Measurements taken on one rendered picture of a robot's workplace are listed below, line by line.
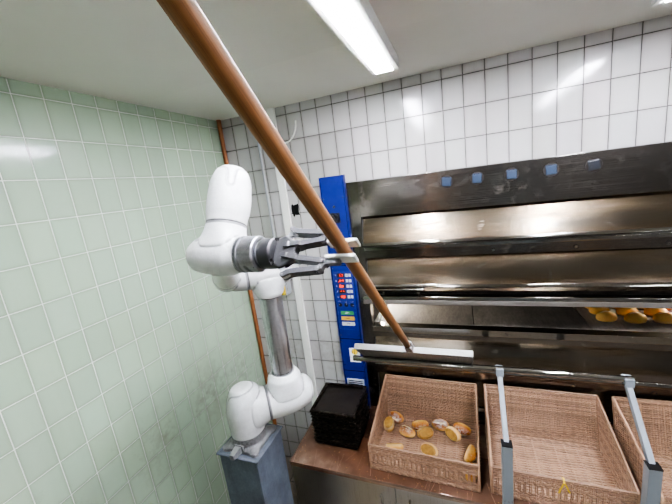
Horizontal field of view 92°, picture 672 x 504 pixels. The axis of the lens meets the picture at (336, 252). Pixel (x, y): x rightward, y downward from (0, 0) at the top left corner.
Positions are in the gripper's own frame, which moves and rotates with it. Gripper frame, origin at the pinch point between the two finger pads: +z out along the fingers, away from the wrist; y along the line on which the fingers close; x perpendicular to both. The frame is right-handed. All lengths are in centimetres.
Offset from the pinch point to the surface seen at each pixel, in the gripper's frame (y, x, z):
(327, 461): 57, -145, -50
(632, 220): -65, -104, 100
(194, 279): -26, -77, -121
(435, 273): -47, -121, 11
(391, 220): -74, -102, -12
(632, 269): -48, -120, 101
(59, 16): -49, 41, -69
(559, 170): -86, -87, 71
